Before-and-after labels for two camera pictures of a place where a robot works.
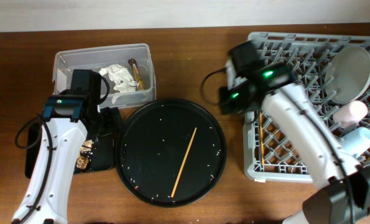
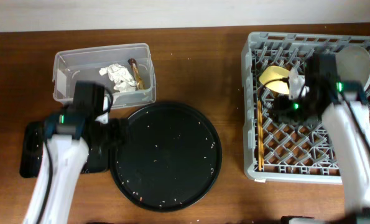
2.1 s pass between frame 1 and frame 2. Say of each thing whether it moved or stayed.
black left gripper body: moved
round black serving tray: stayed
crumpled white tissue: stayed
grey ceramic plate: stayed
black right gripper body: moved
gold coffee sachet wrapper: stayed
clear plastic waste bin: stayed
